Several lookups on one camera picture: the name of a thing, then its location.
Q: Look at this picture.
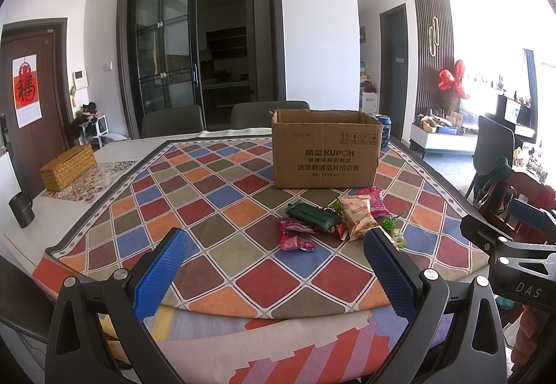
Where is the beige fortune biscuits bag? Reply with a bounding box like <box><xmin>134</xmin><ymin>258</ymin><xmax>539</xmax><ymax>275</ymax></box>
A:
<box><xmin>338</xmin><ymin>195</ymin><xmax>379</xmax><ymax>241</ymax></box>

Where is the red yogurt hawthorn snack bag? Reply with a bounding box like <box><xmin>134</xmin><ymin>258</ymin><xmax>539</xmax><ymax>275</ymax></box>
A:
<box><xmin>278</xmin><ymin>218</ymin><xmax>316</xmax><ymax>252</ymax></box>

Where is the dark green snack pouch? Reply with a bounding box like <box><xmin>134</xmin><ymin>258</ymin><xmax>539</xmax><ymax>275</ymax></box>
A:
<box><xmin>286</xmin><ymin>201</ymin><xmax>341</xmax><ymax>232</ymax></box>

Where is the green lollipop candy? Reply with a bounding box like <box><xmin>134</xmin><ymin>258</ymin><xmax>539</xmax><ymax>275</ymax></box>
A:
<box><xmin>379</xmin><ymin>211</ymin><xmax>405</xmax><ymax>234</ymax></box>

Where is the colourful diamond pattern tablecloth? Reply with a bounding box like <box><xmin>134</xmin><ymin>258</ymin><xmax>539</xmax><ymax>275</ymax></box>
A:
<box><xmin>32</xmin><ymin>136</ymin><xmax>492</xmax><ymax>319</ymax></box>

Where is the pink snack packet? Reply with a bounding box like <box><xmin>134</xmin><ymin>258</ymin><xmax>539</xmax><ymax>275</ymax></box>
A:
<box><xmin>356</xmin><ymin>186</ymin><xmax>391</xmax><ymax>218</ymax></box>

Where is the dark chair at right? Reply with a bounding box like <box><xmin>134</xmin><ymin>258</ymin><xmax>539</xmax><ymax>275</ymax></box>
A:
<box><xmin>466</xmin><ymin>116</ymin><xmax>515</xmax><ymax>197</ymax></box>

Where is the patterned floral placemat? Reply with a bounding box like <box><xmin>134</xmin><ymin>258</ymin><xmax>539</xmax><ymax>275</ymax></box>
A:
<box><xmin>40</xmin><ymin>160</ymin><xmax>136</xmax><ymax>203</ymax></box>

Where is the left grey dining chair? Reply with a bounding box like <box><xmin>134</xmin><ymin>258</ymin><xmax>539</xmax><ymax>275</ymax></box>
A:
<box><xmin>141</xmin><ymin>105</ymin><xmax>204</xmax><ymax>139</ymax></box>

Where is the grey dining chair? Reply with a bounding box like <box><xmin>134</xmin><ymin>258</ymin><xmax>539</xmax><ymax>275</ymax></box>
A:
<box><xmin>231</xmin><ymin>101</ymin><xmax>310</xmax><ymax>129</ymax></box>
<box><xmin>141</xmin><ymin>105</ymin><xmax>204</xmax><ymax>139</ymax></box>

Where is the white tv cabinet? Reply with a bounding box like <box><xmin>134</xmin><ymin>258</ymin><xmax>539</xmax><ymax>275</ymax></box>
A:
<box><xmin>410</xmin><ymin>124</ymin><xmax>478</xmax><ymax>158</ymax></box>

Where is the white stool with bag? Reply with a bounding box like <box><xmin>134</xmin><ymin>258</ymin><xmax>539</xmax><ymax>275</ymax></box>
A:
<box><xmin>74</xmin><ymin>102</ymin><xmax>108</xmax><ymax>150</ymax></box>

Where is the right grey dining chair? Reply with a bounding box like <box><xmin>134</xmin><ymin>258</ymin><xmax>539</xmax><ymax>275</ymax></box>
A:
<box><xmin>231</xmin><ymin>101</ymin><xmax>310</xmax><ymax>129</ymax></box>

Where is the red flower decoration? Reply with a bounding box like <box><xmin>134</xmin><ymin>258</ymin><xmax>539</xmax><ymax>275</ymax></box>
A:
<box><xmin>437</xmin><ymin>60</ymin><xmax>468</xmax><ymax>99</ymax></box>

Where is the black cup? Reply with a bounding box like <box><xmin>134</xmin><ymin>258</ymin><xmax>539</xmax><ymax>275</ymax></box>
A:
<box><xmin>8</xmin><ymin>191</ymin><xmax>35</xmax><ymax>229</ymax></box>

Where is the brown cardboard box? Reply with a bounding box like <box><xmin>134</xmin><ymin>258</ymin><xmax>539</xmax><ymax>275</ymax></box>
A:
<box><xmin>271</xmin><ymin>109</ymin><xmax>383</xmax><ymax>189</ymax></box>

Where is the blue pepsi can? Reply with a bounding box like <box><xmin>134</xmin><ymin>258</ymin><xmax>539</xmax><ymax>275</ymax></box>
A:
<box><xmin>376</xmin><ymin>114</ymin><xmax>392</xmax><ymax>149</ymax></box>

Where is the white storage shelf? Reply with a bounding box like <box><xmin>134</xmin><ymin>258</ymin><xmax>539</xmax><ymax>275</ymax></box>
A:
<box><xmin>360</xmin><ymin>73</ymin><xmax>379</xmax><ymax>116</ymax></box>

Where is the red fu door poster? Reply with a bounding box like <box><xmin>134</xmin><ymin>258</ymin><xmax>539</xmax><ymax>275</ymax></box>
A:
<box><xmin>11</xmin><ymin>54</ymin><xmax>42</xmax><ymax>129</ymax></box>

